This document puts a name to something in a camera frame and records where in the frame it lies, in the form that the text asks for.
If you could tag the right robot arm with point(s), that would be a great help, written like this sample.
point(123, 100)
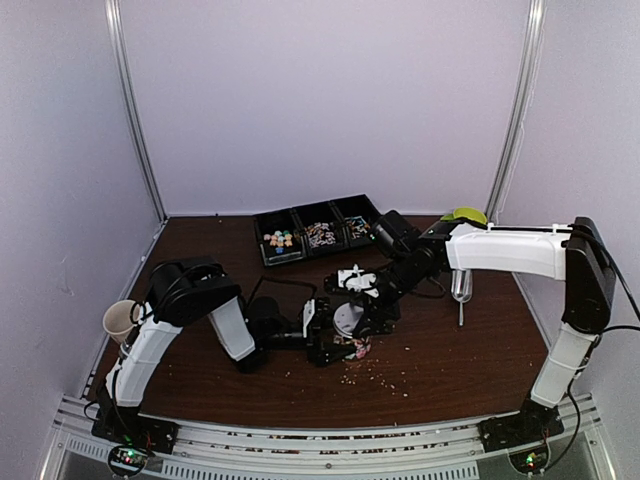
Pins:
point(571, 254)

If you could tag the right aluminium frame post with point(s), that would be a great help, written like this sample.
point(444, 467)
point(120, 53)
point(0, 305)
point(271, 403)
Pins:
point(523, 93)

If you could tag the black three-compartment candy tray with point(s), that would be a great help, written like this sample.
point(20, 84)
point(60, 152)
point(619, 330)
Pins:
point(314, 230)

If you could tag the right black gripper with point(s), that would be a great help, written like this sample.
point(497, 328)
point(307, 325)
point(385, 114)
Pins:
point(372, 307)

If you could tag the clear plastic cup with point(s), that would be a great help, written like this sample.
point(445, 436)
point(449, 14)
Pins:
point(357, 347)

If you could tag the clear plastic lid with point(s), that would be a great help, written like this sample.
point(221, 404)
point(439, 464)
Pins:
point(346, 318)

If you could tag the green bowl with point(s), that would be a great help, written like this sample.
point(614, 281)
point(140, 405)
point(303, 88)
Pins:
point(466, 214)

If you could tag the aluminium frame post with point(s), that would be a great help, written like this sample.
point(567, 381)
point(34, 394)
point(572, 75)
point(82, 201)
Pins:
point(117, 37)
point(523, 93)

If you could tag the cream floral mug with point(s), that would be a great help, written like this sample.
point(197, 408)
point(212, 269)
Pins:
point(120, 319)

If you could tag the front aluminium rail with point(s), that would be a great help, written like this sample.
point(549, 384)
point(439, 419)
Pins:
point(442, 450)

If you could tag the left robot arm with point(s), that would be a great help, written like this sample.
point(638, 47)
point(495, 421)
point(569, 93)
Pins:
point(182, 292)

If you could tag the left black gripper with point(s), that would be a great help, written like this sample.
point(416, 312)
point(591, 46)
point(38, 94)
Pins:
point(313, 343)

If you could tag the left aluminium frame post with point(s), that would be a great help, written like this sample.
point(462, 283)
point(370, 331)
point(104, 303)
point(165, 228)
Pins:
point(117, 37)

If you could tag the metal scoop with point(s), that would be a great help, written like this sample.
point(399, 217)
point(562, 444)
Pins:
point(461, 290)

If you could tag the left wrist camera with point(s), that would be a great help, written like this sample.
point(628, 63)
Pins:
point(308, 313)

